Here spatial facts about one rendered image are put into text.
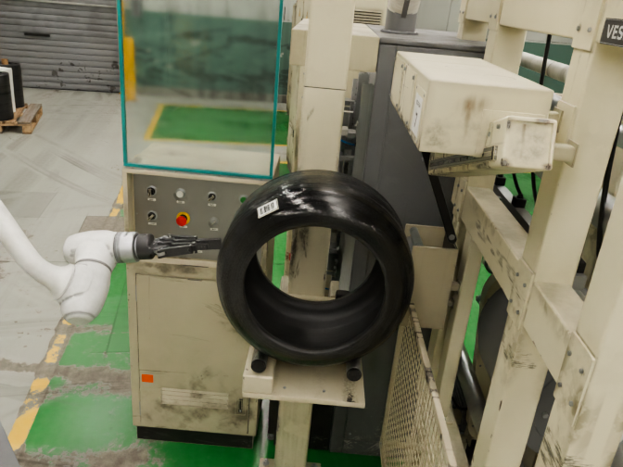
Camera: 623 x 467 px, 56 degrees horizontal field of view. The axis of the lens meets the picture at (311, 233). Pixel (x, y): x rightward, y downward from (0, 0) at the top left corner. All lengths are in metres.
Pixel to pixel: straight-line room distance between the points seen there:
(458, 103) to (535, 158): 0.18
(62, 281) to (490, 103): 1.13
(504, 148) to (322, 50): 0.81
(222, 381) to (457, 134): 1.67
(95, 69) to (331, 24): 9.40
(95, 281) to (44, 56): 9.64
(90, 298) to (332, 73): 0.93
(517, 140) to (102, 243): 1.13
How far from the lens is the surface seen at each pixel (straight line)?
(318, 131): 1.82
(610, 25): 1.25
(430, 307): 1.99
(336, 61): 1.79
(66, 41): 11.10
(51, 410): 3.11
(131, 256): 1.71
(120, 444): 2.87
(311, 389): 1.83
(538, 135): 1.16
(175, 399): 2.67
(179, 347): 2.50
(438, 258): 1.91
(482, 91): 1.21
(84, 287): 1.64
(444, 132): 1.21
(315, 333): 1.90
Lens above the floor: 1.92
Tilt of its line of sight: 23 degrees down
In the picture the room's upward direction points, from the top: 5 degrees clockwise
